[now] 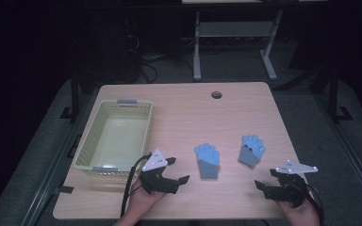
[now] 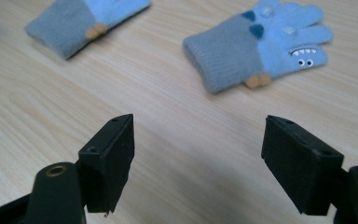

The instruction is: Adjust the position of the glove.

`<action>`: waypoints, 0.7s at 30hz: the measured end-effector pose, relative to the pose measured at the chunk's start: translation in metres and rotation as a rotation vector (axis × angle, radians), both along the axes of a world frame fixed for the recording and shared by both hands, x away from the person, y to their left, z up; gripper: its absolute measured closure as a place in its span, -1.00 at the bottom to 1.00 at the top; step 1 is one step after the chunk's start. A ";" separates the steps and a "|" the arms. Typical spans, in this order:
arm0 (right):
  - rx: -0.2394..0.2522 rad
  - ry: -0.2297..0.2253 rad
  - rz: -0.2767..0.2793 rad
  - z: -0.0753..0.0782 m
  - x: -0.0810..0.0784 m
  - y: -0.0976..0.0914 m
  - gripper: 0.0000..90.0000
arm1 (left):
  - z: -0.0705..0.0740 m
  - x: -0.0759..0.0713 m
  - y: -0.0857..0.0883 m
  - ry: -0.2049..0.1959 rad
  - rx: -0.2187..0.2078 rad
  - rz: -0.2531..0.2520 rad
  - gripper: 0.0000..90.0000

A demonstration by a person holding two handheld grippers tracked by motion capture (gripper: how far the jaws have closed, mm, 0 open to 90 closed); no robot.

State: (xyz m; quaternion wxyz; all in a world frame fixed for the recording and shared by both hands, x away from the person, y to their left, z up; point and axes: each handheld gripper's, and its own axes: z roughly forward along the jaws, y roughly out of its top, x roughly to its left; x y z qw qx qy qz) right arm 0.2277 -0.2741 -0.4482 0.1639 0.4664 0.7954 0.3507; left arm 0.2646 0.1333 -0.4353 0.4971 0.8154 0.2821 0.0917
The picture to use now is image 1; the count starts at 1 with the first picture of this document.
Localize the plain blue grey glove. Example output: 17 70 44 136
193 142 221 181

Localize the aluminium floor rail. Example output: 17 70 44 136
314 92 362 218
20 93 93 226

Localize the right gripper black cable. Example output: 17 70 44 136
304 183 325 226

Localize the grey metal desk frame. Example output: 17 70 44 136
192 8 285 82

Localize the person's right hand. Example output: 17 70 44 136
275 199 322 226

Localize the black metal stand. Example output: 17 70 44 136
59 67 82 122
326 64 354 124

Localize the black tape strip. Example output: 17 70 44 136
54 186 75 194

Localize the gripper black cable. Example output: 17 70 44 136
120 153 154 218
304 183 325 226

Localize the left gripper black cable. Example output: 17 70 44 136
120 153 154 218

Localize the tangle of floor cables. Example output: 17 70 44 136
126 32 196 85

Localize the blue grey glove with dots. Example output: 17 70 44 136
238 135 267 170

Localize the pale yellow plastic basket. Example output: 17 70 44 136
73 99 154 176

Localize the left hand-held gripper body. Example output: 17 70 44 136
139 148 180 195

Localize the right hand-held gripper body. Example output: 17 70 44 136
263 159 319 208

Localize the person's left hand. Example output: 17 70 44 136
126 179 168 218

